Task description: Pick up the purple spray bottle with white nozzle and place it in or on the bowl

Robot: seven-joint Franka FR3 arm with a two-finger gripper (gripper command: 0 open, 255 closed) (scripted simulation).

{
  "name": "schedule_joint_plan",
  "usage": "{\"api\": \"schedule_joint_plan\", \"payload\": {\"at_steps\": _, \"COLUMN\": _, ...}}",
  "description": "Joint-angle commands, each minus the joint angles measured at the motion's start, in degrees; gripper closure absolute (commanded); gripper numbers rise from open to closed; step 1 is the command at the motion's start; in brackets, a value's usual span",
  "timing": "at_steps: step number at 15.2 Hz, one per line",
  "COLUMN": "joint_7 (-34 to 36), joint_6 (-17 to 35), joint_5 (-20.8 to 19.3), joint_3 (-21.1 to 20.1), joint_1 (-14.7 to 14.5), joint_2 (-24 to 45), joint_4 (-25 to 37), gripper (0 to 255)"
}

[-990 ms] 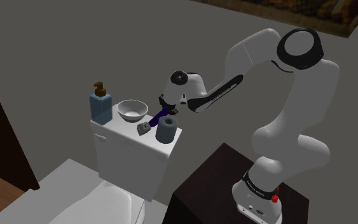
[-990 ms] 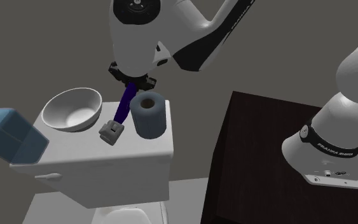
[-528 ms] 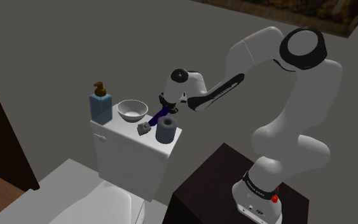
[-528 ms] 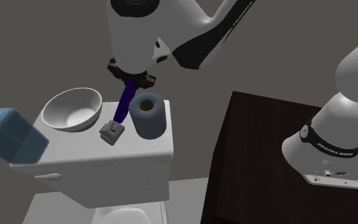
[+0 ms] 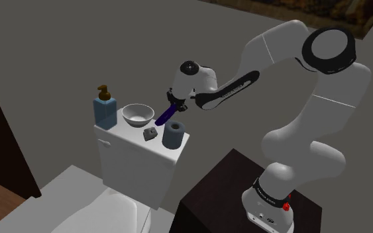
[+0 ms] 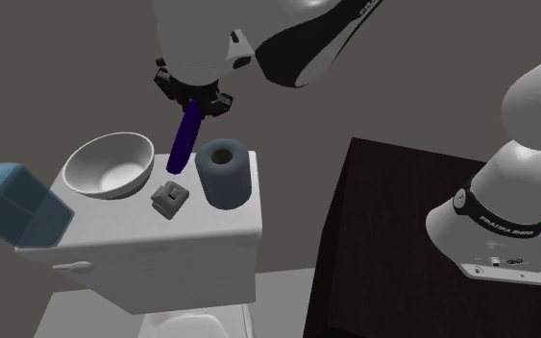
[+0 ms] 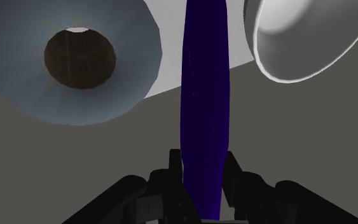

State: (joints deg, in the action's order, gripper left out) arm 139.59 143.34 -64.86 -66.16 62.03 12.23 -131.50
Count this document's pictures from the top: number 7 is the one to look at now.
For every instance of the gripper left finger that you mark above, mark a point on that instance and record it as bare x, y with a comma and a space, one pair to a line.
163, 192

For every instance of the dark blue long slim object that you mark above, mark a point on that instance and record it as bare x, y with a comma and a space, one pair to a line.
204, 108

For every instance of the white bowl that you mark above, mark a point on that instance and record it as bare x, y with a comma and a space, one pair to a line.
302, 43

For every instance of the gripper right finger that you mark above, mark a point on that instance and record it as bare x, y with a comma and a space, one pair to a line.
253, 198

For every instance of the grey-blue paper roll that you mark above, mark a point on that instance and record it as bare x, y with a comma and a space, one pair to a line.
23, 68

